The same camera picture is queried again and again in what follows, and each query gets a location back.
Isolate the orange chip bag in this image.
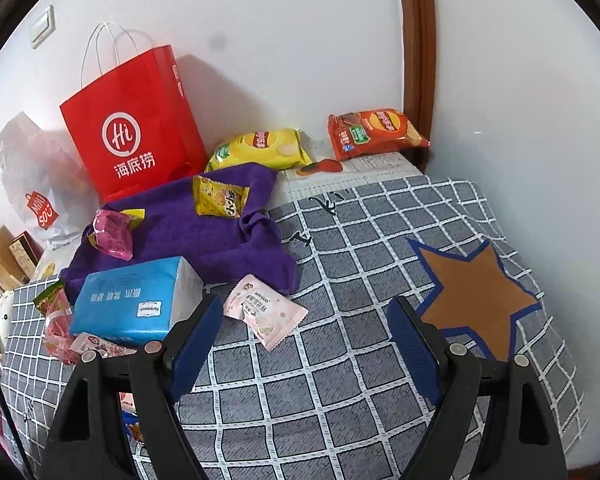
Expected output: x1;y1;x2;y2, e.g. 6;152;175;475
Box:
328;108;431;162

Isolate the small yellow snack packet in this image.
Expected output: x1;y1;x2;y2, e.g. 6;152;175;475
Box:
192;175;251;219

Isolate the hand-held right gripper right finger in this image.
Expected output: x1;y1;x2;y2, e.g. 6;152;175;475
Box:
386;296;568;480

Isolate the grey checked bedsheet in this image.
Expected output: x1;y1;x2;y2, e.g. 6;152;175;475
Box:
0;162;588;480

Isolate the white wall switch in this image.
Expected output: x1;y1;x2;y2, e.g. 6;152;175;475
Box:
29;5;56;50

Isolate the brown wooden door frame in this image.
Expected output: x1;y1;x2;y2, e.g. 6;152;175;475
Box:
396;0;437;173

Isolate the red paper bag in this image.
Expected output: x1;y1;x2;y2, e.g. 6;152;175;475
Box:
60;21;208;202

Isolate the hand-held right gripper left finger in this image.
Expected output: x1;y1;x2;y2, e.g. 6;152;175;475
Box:
42;294;224;480

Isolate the white plastic bag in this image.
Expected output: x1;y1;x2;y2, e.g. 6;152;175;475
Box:
0;111;98;243

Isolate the pale pink snack packet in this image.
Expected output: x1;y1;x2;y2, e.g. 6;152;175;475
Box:
223;274;309;351

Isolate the patterned cardboard box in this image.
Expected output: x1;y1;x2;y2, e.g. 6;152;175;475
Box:
7;232;44;281

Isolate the pink white-banded snack packet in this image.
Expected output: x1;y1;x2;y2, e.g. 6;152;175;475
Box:
42;307;88;366

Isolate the blue tissue pack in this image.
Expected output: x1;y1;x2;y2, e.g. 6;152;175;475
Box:
70;256;204;347

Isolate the purple towel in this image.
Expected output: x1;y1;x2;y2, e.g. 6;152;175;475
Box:
59;162;301;296

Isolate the white fruit-print cloth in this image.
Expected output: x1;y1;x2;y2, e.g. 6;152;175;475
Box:
280;152;426;201

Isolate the magenta snack packet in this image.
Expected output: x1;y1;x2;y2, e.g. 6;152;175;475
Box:
86;209;135;261

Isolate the yellow chip bag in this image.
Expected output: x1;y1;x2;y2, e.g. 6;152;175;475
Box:
203;127;313;173

